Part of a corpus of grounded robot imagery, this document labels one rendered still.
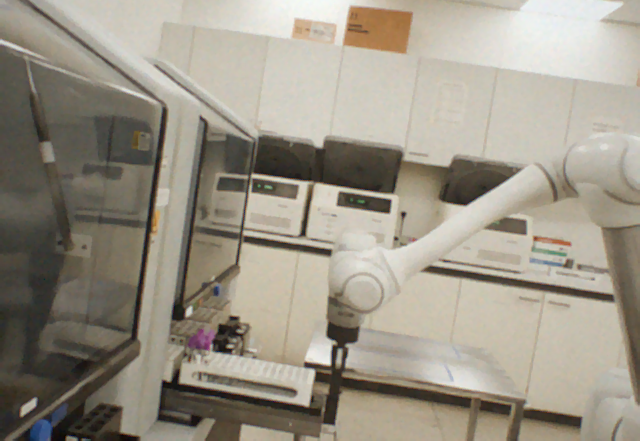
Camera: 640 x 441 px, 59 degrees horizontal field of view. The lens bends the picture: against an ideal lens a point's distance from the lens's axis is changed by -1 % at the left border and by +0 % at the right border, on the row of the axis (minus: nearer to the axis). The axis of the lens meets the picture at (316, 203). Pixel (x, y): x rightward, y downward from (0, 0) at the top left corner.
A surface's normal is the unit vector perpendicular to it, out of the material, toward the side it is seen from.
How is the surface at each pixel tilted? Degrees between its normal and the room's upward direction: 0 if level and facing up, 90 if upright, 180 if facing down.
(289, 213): 90
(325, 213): 90
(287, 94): 90
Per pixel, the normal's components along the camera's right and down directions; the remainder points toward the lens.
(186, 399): -0.07, 0.04
